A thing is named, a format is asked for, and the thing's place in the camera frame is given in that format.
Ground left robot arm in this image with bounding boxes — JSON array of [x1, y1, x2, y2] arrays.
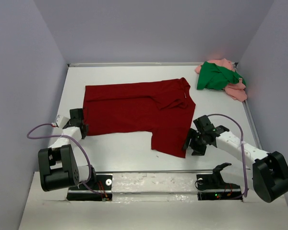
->
[[38, 108, 97, 192]]

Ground green t-shirt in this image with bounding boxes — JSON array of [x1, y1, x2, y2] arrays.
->
[[197, 62, 246, 91]]

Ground pink t-shirt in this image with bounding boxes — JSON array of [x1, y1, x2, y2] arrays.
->
[[195, 58, 247, 102]]

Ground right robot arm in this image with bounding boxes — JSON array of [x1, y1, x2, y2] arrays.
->
[[183, 115, 288, 203]]

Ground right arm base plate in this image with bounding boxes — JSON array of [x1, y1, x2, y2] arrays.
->
[[194, 174, 243, 201]]

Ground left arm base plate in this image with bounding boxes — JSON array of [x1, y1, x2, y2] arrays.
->
[[66, 173, 113, 202]]

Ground dark red t-shirt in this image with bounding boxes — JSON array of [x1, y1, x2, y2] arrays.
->
[[83, 78, 195, 158]]

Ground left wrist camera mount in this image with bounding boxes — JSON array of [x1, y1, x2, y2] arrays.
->
[[51, 115, 69, 128]]

